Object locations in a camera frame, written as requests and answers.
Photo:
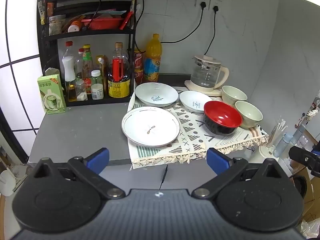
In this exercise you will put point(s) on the small clear spice jar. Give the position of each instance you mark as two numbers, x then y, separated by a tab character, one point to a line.
81	91

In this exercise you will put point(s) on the beige food packet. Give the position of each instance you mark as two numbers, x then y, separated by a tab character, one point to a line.
56	25

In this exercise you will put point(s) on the clear bottle with white label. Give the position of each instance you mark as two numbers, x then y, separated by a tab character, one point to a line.
69	68

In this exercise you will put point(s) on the black metal shelf rack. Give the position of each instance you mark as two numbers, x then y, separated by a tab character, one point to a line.
87	33

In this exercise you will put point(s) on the white wall socket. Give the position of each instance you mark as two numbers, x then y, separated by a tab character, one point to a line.
202	1
215	4

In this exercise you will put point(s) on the pale blue bottle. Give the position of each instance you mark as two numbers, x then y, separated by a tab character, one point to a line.
282	143

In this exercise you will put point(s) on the red flat packet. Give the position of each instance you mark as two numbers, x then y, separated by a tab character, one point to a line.
126	20

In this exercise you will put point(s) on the orange and white bottle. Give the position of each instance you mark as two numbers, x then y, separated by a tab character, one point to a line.
74	26

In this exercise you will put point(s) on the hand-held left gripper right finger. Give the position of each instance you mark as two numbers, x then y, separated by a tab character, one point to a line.
217	160

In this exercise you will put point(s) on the window with black frame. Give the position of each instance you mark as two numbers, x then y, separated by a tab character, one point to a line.
20	30

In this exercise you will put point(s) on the clear plastic bag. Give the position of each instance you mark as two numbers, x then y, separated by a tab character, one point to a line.
311	230

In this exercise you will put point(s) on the pale green bowl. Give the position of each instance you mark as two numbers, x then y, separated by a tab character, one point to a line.
248	112
233	93

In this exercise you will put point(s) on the cardboard box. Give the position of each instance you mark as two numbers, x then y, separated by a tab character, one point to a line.
311	187

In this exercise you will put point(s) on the small white crossed-print plate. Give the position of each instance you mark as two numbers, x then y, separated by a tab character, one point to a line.
193	101

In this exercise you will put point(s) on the large white speckled plate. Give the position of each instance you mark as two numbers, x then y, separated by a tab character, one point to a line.
150	126

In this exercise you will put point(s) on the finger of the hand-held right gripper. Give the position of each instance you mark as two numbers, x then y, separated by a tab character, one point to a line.
301	156

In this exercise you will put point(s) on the green tea carton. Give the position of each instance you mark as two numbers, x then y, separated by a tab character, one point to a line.
51	95

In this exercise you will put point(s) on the yellow-cap sauce bottle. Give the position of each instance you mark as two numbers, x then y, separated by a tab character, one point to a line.
87	70

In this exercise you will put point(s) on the patterned fringed cloth mat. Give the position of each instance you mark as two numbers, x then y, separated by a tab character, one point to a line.
197	135

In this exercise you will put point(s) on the small white-cap jar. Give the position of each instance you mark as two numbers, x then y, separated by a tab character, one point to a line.
97	88

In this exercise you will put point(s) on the white deep script-print plate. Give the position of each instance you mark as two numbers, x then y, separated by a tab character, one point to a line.
156	93

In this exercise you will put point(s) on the glass electric kettle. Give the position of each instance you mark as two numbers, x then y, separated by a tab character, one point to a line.
206	73

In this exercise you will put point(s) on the red and black bowl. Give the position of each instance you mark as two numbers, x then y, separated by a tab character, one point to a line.
221	116

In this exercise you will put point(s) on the hanging yellow snack packet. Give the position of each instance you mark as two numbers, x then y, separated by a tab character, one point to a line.
41	11

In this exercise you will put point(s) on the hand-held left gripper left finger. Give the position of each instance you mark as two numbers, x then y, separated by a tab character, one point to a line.
98	158

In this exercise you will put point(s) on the red plastic basket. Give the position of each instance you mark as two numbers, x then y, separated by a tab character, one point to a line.
102	23

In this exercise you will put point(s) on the yellow nozzle-top bottle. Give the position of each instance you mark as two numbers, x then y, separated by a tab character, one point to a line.
103	67

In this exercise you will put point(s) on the orange juice bottle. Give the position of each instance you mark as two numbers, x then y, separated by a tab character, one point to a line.
152	60

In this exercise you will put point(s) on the white cup with sticks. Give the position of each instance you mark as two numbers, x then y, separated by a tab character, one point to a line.
271	150

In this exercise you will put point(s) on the clear red-cap bottle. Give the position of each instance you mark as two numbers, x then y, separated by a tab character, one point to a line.
79	65

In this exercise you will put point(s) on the large soy sauce jug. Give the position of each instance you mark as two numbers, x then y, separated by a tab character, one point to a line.
119	80

